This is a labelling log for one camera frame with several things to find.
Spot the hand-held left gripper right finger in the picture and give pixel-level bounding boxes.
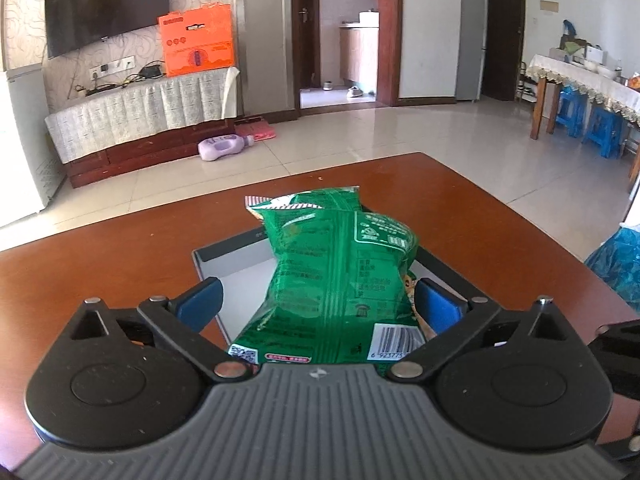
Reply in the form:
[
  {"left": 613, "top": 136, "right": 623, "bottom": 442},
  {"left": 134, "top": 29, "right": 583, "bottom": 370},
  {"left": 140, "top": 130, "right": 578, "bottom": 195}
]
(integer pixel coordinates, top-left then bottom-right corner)
[{"left": 390, "top": 277, "right": 568, "bottom": 382}]

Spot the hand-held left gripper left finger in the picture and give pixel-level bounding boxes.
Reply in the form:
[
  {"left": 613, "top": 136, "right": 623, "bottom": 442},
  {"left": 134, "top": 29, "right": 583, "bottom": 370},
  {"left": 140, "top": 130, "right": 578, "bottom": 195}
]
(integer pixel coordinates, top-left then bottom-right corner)
[{"left": 69, "top": 276, "right": 261, "bottom": 382}]

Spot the grey-blue cardboard box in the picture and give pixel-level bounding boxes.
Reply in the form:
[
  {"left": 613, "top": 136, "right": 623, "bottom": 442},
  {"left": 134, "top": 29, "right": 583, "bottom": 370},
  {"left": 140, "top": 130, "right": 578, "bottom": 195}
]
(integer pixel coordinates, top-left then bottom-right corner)
[{"left": 191, "top": 227, "right": 471, "bottom": 356}]

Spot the green snack bag red print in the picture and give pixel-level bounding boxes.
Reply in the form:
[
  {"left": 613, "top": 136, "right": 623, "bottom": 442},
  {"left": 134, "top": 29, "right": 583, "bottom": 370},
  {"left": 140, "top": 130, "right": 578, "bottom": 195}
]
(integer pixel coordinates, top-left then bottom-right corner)
[{"left": 227, "top": 207, "right": 427, "bottom": 378}]

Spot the large green snack bag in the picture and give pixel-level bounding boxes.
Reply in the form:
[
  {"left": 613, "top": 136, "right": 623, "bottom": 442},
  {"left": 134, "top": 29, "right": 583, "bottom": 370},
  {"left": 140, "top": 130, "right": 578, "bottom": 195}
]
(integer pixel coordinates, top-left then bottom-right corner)
[{"left": 244, "top": 186, "right": 363, "bottom": 226}]

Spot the blue patterned cloth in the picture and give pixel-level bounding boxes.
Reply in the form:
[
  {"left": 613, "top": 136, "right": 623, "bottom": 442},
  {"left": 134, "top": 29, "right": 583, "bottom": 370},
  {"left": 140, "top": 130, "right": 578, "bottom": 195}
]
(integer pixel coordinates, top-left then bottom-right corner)
[{"left": 584, "top": 225, "right": 640, "bottom": 319}]

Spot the dark wooden tv cabinet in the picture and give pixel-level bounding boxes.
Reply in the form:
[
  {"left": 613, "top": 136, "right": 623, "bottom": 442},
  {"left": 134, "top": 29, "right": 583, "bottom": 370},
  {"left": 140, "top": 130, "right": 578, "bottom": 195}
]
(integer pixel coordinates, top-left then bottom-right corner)
[{"left": 65, "top": 115, "right": 251, "bottom": 190}]

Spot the pink flat item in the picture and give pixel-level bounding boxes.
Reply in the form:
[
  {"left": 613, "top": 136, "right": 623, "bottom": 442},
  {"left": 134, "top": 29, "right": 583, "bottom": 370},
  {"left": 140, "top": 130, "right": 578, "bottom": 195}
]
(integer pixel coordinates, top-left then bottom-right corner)
[{"left": 234, "top": 116, "right": 277, "bottom": 142}]

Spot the low cabinet with white cloth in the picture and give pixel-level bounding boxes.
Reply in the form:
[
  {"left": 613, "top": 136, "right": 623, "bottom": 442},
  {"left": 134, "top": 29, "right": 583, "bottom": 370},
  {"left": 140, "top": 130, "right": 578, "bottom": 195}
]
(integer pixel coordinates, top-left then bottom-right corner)
[{"left": 44, "top": 66, "right": 241, "bottom": 165}]

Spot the wooden dining table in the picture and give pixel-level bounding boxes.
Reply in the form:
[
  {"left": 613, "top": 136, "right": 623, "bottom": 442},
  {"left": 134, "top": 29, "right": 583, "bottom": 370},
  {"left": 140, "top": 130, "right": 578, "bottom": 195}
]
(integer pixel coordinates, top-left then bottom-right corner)
[{"left": 527, "top": 72, "right": 640, "bottom": 183}]

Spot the blue plastic stool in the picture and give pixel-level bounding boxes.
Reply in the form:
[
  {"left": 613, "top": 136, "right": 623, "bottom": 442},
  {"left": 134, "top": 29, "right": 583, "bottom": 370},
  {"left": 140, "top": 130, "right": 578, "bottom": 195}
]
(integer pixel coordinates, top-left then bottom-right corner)
[
  {"left": 554, "top": 85, "right": 589, "bottom": 139},
  {"left": 582, "top": 102, "right": 629, "bottom": 159}
]

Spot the white chest freezer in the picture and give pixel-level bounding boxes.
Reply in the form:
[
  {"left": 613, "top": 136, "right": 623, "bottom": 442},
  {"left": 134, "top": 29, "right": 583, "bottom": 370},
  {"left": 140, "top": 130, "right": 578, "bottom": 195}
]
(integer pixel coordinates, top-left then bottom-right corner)
[{"left": 0, "top": 64, "right": 66, "bottom": 229}]

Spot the orange cardboard box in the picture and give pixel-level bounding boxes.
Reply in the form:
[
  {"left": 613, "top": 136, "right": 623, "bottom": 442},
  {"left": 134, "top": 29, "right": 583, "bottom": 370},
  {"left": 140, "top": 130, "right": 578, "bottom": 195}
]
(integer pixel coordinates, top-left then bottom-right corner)
[{"left": 157, "top": 3, "right": 237, "bottom": 79}]

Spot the wooden kitchen cabinet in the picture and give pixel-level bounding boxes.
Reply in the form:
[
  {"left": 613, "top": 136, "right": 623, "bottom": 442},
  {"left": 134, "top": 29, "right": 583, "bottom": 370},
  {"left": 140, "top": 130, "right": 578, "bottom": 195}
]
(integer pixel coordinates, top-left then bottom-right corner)
[{"left": 340, "top": 24, "right": 379, "bottom": 87}]

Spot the cream lace tablecloth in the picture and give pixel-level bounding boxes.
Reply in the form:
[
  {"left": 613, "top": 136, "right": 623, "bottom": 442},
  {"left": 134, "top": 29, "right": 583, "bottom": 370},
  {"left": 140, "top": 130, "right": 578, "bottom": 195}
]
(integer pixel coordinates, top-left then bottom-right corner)
[{"left": 524, "top": 53, "right": 640, "bottom": 129}]

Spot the grey refrigerator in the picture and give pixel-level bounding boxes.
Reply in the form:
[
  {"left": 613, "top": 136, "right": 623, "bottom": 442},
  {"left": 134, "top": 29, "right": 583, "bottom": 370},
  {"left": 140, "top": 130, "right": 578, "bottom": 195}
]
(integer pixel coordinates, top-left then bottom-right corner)
[{"left": 455, "top": 0, "right": 489, "bottom": 103}]

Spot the dark wooden door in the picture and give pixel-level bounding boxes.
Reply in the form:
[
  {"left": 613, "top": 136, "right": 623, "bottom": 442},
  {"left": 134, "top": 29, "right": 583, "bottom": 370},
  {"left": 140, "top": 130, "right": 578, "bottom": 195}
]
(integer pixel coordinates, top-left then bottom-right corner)
[{"left": 477, "top": 0, "right": 526, "bottom": 103}]

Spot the white wall socket strip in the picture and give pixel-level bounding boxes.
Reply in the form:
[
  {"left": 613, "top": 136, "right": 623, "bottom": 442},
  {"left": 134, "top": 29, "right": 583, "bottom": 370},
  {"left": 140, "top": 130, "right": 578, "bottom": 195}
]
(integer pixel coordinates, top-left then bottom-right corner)
[{"left": 89, "top": 55, "right": 136, "bottom": 80}]

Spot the wooden door frame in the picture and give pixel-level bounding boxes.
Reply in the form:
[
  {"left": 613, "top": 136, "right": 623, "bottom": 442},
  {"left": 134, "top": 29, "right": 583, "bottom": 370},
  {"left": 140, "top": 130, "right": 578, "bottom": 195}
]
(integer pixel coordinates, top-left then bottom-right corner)
[{"left": 290, "top": 0, "right": 406, "bottom": 111}]

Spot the black wall-mounted television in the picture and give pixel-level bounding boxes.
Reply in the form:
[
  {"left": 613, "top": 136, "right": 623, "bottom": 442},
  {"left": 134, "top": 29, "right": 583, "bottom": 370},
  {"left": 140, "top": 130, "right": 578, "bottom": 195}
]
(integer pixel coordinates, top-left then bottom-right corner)
[{"left": 44, "top": 0, "right": 171, "bottom": 60}]

